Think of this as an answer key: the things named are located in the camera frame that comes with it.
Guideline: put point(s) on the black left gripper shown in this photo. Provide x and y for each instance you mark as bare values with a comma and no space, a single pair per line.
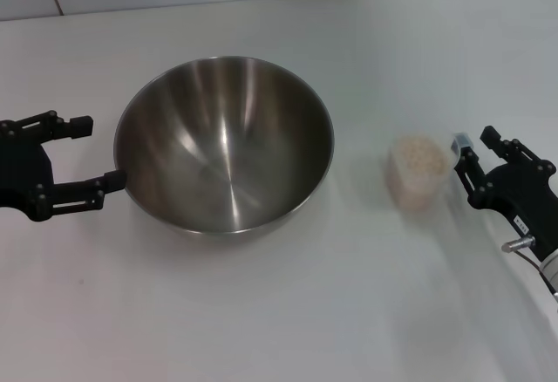
22,168

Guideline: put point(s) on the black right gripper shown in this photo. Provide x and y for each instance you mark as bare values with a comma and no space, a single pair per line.
523,194

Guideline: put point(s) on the clear plastic measuring cup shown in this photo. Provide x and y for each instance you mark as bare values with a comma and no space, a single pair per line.
418,172

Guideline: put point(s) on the stainless steel mixing bowl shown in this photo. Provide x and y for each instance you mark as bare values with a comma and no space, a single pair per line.
226,151

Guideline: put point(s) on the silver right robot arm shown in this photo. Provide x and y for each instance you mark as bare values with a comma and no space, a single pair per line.
551,266

